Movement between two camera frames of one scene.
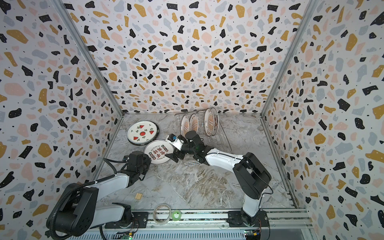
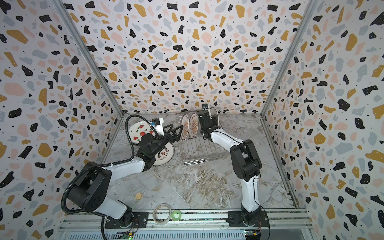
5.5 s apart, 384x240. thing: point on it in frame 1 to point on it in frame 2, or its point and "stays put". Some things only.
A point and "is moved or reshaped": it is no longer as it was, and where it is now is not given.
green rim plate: x=216 y=120 stays put
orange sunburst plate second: x=193 y=122 stays put
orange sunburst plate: x=209 y=122 is moved or reshaped
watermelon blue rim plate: x=142 y=132 stays put
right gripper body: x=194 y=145 to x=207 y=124
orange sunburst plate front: x=184 y=125 stays put
